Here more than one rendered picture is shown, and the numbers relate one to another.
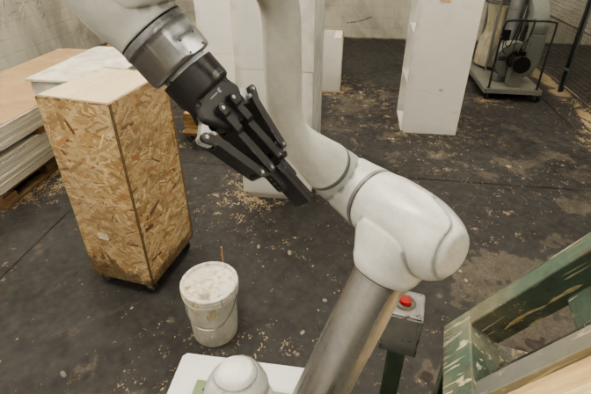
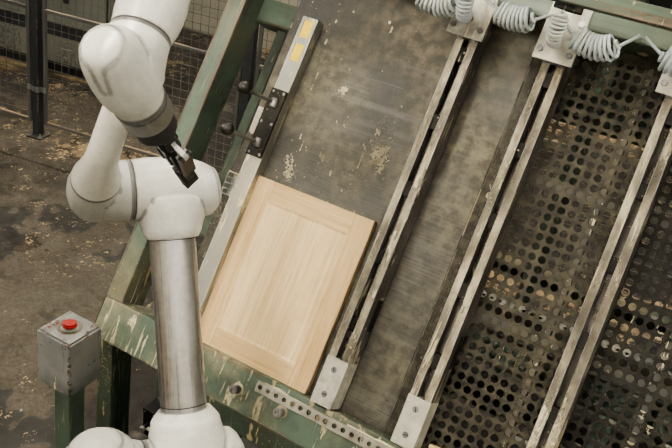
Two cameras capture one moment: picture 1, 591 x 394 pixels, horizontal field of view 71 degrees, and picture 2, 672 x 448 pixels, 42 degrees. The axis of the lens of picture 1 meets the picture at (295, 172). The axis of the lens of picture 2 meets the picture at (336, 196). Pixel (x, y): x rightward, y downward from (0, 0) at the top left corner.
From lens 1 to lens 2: 1.49 m
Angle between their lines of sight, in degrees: 70
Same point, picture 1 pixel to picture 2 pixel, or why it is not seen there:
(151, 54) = (167, 110)
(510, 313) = (144, 266)
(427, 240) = (211, 181)
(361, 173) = (123, 169)
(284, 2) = not seen: hidden behind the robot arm
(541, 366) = (215, 267)
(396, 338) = (83, 367)
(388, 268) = (195, 218)
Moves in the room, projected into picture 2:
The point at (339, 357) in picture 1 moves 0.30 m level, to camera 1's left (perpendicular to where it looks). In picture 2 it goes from (193, 313) to (134, 399)
